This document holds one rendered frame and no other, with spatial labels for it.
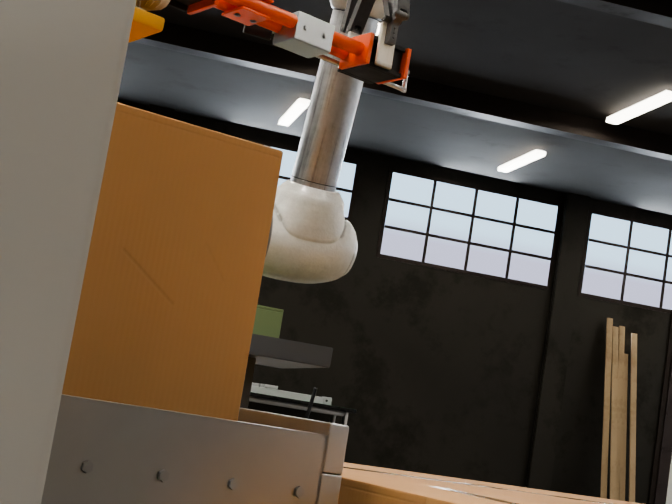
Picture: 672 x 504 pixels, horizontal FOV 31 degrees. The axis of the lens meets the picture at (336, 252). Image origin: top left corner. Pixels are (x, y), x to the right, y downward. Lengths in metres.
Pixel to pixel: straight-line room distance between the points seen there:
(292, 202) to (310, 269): 0.15
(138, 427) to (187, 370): 0.20
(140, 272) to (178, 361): 0.12
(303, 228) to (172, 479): 1.26
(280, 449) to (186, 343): 0.19
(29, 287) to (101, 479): 0.86
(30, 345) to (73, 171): 0.07
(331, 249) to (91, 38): 2.10
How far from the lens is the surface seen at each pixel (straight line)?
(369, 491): 1.56
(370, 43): 1.93
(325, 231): 2.59
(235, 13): 1.85
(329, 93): 2.59
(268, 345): 2.36
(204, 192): 1.55
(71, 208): 0.51
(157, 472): 1.37
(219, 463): 1.41
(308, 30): 1.88
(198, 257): 1.54
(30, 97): 0.51
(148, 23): 1.61
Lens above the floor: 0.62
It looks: 8 degrees up
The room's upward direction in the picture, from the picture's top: 9 degrees clockwise
